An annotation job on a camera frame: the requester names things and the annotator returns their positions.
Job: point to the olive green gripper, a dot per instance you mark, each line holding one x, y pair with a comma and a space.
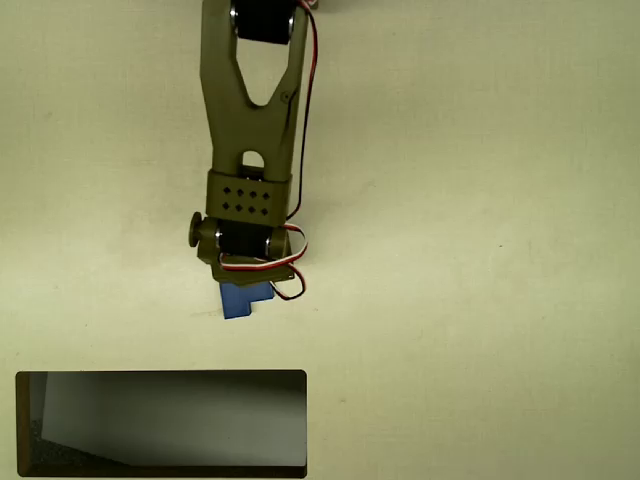
250, 274

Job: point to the blue T-shaped block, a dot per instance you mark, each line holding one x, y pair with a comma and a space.
237, 302

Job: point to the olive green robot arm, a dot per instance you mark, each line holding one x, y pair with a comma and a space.
250, 130

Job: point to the dark rectangular bin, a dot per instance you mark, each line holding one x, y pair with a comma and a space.
150, 425

